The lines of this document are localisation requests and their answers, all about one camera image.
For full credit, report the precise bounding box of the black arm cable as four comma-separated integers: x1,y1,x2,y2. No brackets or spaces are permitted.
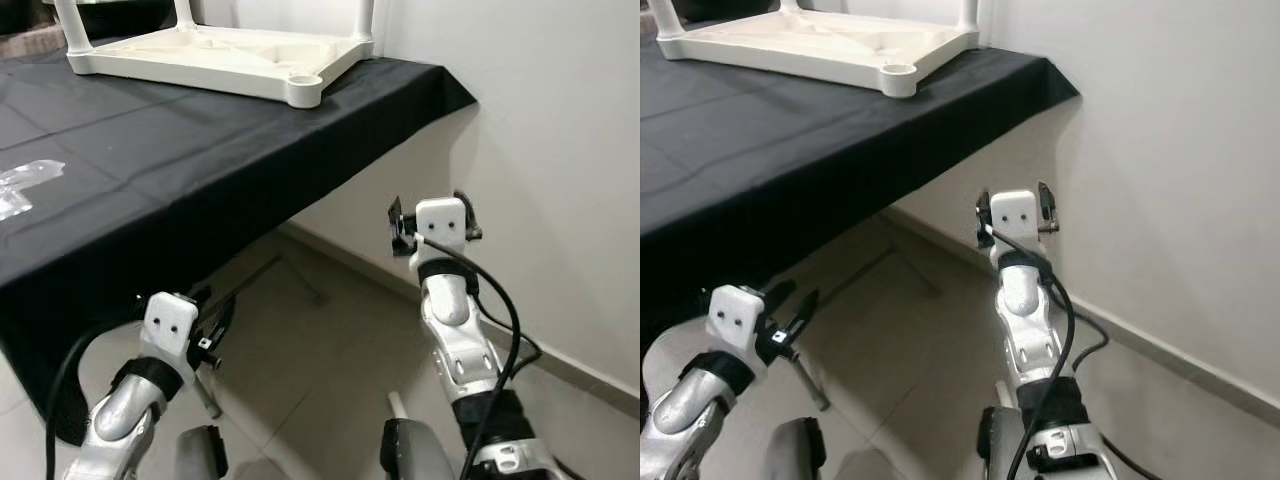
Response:
415,233,549,480
985,227,1163,480
44,318,146,480

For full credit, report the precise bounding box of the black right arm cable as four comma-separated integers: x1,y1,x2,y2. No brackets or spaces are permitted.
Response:
985,227,1163,480
415,233,549,480

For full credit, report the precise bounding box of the black table cloth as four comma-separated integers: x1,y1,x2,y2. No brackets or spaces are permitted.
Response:
0,45,479,448
640,40,1081,353

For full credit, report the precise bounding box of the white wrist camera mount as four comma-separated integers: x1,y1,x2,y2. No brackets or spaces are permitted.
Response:
705,285,771,383
988,190,1041,264
412,197,469,265
140,292,199,383

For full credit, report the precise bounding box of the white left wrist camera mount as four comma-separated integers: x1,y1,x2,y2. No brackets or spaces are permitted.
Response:
140,292,199,383
705,285,771,383

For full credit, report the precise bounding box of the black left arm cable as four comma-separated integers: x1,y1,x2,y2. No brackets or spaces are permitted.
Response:
44,318,146,480

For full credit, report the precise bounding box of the white plastic table top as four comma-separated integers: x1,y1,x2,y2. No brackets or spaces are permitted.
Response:
65,18,379,109
655,8,981,99

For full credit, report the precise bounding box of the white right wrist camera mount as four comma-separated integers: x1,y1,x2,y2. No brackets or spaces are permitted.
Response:
412,197,469,265
988,190,1041,264

